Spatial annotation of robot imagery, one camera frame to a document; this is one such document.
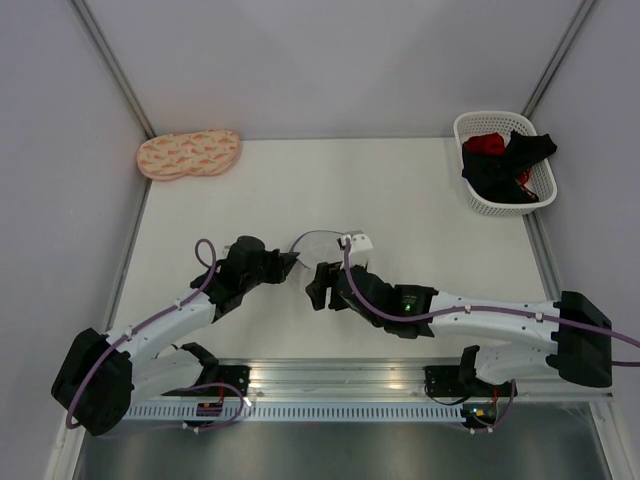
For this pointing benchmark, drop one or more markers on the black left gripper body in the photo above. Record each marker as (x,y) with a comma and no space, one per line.
(268,271)

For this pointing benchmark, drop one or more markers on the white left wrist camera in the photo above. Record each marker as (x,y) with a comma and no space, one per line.
(227,247)

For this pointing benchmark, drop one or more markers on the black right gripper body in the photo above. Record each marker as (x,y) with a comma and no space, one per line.
(337,303)

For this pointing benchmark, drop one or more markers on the white slotted cable duct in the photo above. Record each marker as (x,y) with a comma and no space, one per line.
(296,411)

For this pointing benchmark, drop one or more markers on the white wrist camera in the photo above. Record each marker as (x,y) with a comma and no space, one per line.
(357,241)
(227,247)

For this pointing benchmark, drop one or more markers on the black underwear garment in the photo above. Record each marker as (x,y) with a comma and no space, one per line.
(502,179)

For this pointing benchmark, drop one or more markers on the white plastic basket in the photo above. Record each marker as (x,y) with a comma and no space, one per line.
(542,181)

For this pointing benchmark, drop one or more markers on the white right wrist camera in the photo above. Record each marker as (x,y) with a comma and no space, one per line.
(357,241)

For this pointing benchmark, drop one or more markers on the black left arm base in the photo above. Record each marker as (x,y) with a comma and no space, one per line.
(224,382)

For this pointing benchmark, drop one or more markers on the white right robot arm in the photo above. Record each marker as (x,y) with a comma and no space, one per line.
(568,337)

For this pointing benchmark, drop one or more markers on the round white mesh laundry bag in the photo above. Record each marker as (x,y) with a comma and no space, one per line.
(320,246)

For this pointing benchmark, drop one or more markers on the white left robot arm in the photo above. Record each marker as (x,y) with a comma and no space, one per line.
(103,374)

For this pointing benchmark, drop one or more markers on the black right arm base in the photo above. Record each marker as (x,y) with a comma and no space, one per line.
(442,381)

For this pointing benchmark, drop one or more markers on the pink patterned bra case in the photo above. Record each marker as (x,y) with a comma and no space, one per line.
(173,156)

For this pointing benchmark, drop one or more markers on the aluminium mounting rail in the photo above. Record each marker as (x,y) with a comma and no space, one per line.
(341,379)

